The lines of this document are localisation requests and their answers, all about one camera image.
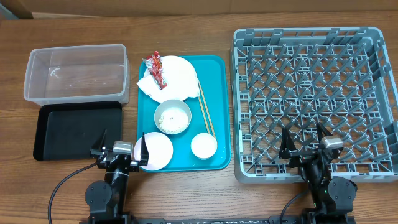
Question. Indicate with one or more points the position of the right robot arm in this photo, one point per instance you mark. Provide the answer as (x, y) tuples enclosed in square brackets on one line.
[(332, 196)]

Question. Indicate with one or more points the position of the wooden chopstick left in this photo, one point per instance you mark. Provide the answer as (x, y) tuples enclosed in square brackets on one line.
[(203, 114)]

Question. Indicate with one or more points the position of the clear plastic waste bin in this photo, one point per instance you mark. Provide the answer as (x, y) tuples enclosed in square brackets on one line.
[(78, 74)]

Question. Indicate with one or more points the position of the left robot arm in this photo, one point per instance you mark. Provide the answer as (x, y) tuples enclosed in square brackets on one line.
[(106, 198)]

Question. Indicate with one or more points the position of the white napkin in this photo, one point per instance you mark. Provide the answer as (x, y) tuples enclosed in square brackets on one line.
[(149, 85)]

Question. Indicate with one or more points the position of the white cup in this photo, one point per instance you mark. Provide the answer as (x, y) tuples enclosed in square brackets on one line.
[(204, 146)]

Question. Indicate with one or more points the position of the large white plate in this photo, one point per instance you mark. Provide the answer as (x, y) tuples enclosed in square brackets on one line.
[(181, 78)]

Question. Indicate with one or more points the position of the grey dishwasher rack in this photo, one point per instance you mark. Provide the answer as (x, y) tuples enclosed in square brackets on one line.
[(295, 78)]

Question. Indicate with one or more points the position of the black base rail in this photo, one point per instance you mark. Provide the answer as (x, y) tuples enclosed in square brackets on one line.
[(270, 220)]

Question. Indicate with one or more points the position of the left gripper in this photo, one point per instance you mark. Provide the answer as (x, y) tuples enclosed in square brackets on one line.
[(134, 165)]

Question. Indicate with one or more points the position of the wooden chopstick right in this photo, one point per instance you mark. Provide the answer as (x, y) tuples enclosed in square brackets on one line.
[(210, 124)]

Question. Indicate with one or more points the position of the wooden chopstick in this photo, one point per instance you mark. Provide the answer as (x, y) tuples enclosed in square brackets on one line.
[(210, 124), (203, 114)]

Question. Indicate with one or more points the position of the grey bowl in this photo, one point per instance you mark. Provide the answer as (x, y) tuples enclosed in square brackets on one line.
[(171, 104)]

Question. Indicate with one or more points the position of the small pink bowl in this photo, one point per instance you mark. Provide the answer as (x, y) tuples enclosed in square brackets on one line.
[(160, 151)]

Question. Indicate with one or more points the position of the black plastic tray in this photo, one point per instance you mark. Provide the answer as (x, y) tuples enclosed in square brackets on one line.
[(71, 130)]

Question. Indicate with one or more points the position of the teal serving tray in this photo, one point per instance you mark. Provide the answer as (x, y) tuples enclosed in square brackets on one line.
[(211, 72)]

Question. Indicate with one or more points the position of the red snack wrapper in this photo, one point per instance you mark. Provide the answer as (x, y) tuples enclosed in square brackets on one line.
[(154, 65)]

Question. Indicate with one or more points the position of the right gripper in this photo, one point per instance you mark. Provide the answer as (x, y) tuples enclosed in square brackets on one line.
[(301, 157)]

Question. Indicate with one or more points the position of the leftover rice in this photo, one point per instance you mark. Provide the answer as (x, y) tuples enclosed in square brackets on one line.
[(173, 121)]

